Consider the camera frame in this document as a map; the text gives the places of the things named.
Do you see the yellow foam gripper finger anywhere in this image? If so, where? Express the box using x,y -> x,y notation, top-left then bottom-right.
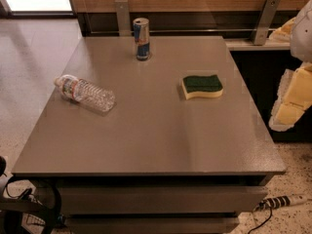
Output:
269,18 -> 294,42
269,62 -> 312,132

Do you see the clear plastic water bottle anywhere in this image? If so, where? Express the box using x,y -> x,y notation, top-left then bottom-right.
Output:
54,74 -> 115,113

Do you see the left metal bracket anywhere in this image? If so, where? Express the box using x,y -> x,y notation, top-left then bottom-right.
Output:
114,0 -> 132,36

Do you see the blue silver energy drink can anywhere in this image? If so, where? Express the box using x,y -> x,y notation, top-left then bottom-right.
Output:
133,18 -> 150,60

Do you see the metal bracket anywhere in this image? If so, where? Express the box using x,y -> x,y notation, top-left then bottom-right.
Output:
251,0 -> 281,46
114,0 -> 132,36

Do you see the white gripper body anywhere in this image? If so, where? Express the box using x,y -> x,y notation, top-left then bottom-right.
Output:
290,0 -> 312,62

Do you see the grey table with drawers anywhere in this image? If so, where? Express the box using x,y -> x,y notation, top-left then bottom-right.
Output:
13,37 -> 286,234

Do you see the white power strip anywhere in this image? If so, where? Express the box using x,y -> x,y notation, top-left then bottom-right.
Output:
254,194 -> 308,212

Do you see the black cable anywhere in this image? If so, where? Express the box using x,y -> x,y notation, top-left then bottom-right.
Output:
247,206 -> 273,234

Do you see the right metal bracket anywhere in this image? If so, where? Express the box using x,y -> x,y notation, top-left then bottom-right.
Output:
251,0 -> 281,46

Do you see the wooden counter with rail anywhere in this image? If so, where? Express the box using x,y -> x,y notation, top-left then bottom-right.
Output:
69,0 -> 309,50

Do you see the green yellow sponge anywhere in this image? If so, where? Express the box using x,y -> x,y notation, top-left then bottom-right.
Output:
181,74 -> 223,99

